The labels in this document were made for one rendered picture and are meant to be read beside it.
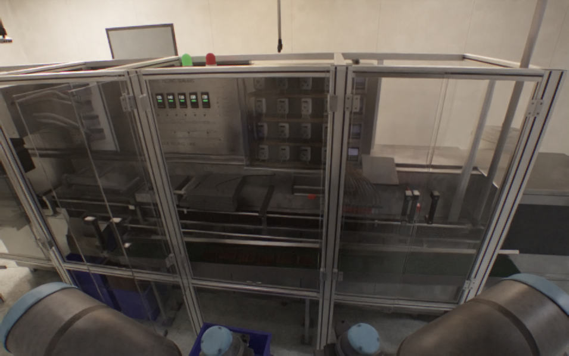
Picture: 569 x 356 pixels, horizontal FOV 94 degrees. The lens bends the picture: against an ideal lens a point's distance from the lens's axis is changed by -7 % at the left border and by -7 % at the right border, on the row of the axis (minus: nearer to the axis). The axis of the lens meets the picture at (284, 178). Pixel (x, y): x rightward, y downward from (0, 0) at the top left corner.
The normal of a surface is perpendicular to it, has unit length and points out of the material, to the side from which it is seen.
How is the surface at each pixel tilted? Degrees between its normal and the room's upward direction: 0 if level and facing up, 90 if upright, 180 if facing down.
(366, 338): 20
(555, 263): 90
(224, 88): 90
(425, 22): 90
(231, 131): 90
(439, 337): 45
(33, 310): 13
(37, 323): 25
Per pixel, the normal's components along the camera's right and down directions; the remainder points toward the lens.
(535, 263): -0.14, 0.45
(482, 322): -0.32, -0.83
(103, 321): 0.37, -0.90
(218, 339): -0.16, -0.69
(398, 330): -0.03, -0.89
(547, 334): 0.27, -0.34
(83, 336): 0.17, -0.71
